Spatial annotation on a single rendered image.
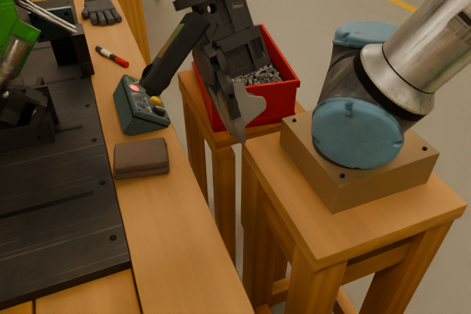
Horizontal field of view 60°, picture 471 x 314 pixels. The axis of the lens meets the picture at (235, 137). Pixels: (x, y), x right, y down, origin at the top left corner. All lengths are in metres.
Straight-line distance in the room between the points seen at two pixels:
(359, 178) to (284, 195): 0.14
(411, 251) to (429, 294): 0.87
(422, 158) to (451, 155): 1.58
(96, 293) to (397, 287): 0.65
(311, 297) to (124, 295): 0.35
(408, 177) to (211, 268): 0.40
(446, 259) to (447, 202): 1.06
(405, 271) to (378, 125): 0.51
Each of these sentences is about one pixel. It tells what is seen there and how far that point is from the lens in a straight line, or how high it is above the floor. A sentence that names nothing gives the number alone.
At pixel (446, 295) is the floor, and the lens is 1.80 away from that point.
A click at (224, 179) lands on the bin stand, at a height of 0.66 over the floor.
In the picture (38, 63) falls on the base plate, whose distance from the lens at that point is 1.17.
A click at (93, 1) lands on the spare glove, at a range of 1.42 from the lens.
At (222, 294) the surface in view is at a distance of 0.60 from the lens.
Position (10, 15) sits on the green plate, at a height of 1.12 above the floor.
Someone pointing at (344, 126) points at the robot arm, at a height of 1.11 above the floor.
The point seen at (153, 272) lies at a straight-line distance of 0.62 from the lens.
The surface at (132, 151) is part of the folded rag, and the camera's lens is 0.76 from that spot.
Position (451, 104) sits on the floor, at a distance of 2.77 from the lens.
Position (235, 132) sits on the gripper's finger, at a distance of 0.56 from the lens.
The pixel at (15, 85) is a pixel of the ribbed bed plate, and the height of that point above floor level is 0.99.
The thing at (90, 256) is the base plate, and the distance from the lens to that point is 0.66.
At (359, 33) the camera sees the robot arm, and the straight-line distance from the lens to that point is 0.65.
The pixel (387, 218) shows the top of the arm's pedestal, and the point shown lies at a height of 0.85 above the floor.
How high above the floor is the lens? 1.42
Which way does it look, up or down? 40 degrees down
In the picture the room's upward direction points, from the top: straight up
